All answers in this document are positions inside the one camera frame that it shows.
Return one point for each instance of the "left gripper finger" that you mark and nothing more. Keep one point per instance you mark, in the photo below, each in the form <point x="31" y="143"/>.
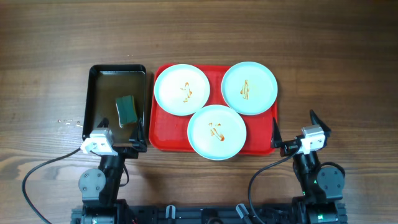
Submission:
<point x="137" y="136"/>
<point x="104" y="123"/>

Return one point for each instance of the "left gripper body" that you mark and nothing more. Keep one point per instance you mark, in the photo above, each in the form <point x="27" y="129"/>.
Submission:
<point x="130" y="150"/>

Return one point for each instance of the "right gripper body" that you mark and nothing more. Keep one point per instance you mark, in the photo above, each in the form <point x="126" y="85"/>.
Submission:
<point x="290" y="147"/>

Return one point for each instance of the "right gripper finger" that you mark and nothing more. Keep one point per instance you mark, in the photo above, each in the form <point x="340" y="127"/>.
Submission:
<point x="316" y="120"/>
<point x="276" y="140"/>

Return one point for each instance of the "green yellow sponge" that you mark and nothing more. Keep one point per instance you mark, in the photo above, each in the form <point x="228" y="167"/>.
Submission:
<point x="126" y="110"/>

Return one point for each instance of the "white plate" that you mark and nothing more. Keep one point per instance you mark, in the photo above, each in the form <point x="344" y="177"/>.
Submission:
<point x="249" y="88"/>
<point x="216" y="132"/>
<point x="181" y="89"/>

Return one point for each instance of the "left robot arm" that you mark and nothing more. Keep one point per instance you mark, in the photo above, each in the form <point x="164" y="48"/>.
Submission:
<point x="99" y="187"/>

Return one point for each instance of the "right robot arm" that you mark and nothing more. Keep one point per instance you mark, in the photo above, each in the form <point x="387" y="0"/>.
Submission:
<point x="322" y="184"/>

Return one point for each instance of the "black water tray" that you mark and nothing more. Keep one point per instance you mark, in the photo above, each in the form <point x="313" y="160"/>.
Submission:
<point x="106" y="83"/>

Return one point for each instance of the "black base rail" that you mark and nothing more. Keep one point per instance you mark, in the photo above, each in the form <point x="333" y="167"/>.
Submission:
<point x="268" y="213"/>

